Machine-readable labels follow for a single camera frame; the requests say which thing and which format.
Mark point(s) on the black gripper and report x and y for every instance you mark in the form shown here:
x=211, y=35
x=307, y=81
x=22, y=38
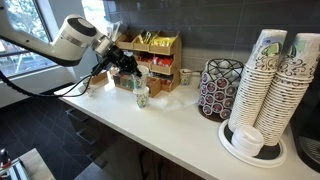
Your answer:
x=120, y=59

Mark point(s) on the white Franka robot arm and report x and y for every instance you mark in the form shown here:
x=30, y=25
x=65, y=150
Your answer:
x=63, y=43

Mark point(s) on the small patterned paper cup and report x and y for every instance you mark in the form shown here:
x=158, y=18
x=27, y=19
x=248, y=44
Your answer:
x=185, y=78

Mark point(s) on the tall patterned paper cup stack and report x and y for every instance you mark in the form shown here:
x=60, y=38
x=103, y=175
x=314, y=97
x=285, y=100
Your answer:
x=256, y=83
x=286, y=100

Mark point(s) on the white plastic lid stack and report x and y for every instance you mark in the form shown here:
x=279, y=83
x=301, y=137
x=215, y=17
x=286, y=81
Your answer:
x=248, y=138

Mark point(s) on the green tea bag row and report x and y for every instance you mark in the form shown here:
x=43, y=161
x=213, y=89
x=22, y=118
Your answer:
x=130, y=82

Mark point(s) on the red white packets pile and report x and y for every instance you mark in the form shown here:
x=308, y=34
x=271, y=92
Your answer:
x=144, y=59

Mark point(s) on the wooden tea bag box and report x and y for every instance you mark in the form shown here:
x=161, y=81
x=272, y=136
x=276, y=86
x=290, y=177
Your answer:
x=155, y=86

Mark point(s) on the wooden packet box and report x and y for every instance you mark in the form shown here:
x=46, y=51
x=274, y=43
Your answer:
x=100, y=79

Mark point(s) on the yellow stick packets pile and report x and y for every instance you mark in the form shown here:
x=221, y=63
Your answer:
x=146, y=37

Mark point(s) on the wide wooden tiered organizer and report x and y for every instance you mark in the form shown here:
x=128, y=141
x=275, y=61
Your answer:
x=163, y=50

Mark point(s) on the wrapped stirrers bundle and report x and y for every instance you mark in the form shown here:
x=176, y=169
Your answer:
x=115, y=30

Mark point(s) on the clear plastic bag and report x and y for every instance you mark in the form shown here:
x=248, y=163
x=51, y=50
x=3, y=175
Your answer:
x=176, y=100

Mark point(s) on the bright narrow window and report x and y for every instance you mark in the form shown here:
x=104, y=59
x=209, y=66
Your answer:
x=95, y=15

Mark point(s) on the dark lower cabinet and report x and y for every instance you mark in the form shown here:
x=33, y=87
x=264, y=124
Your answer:
x=126, y=156

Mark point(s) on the light wooden board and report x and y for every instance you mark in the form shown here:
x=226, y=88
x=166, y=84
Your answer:
x=36, y=166

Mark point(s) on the white round tray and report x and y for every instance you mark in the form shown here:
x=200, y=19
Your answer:
x=256, y=163

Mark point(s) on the metal clamp device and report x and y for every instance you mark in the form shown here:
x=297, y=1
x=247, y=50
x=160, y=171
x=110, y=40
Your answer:
x=10, y=171

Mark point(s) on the window with dark frame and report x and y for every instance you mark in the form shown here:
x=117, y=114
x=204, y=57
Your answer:
x=23, y=26

